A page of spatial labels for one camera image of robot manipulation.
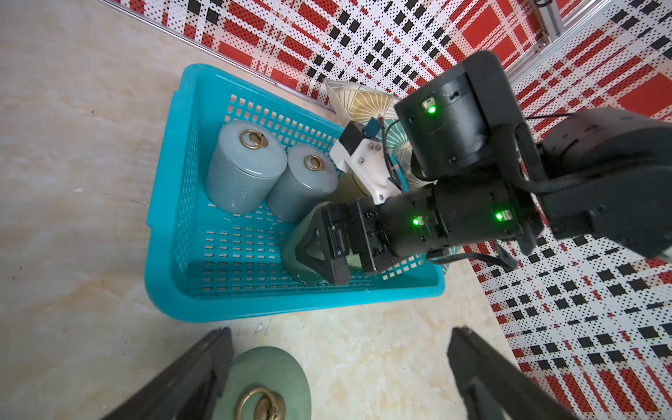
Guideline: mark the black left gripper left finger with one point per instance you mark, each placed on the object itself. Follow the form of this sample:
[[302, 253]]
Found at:
[[189, 388]]

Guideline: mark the yellow tea canister back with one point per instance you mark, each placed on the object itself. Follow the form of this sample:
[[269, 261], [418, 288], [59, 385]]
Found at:
[[349, 188]]

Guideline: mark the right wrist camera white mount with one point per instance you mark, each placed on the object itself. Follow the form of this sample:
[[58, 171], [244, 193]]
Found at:
[[357, 151]]

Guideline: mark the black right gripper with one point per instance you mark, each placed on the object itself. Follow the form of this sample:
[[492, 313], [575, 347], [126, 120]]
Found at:
[[332, 232]]

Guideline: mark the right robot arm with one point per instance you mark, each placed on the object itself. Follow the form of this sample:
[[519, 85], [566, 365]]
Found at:
[[601, 171]]

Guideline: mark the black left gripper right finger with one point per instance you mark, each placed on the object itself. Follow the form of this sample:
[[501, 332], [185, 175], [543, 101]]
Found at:
[[491, 387]]

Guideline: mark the teal plastic basket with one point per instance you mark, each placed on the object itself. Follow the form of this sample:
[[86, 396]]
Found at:
[[206, 265]]

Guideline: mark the green tea canister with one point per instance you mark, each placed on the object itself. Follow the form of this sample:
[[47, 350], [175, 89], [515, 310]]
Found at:
[[265, 383]]

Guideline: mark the geometric fan pattern pillow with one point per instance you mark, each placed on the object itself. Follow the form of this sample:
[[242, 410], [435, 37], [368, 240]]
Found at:
[[355, 102]]

